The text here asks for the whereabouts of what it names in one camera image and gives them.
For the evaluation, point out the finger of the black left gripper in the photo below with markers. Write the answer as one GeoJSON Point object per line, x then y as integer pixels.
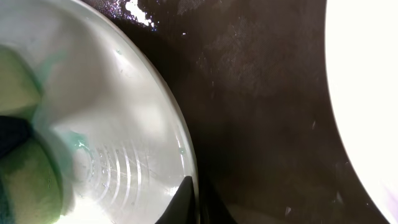
{"type": "Point", "coordinates": [14, 132]}

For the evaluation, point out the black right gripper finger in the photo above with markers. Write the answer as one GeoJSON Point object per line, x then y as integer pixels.
{"type": "Point", "coordinates": [183, 207]}

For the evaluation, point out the dark grey serving tray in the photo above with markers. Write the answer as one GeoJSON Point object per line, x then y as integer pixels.
{"type": "Point", "coordinates": [249, 77]}

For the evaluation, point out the white plate stained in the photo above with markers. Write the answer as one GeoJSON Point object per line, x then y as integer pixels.
{"type": "Point", "coordinates": [108, 123]}
{"type": "Point", "coordinates": [361, 68]}

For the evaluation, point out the green yellow sponge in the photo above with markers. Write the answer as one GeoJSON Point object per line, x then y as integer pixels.
{"type": "Point", "coordinates": [30, 192]}

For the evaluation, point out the white plate top stained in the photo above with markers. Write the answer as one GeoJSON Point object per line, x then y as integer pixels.
{"type": "Point", "coordinates": [361, 68]}

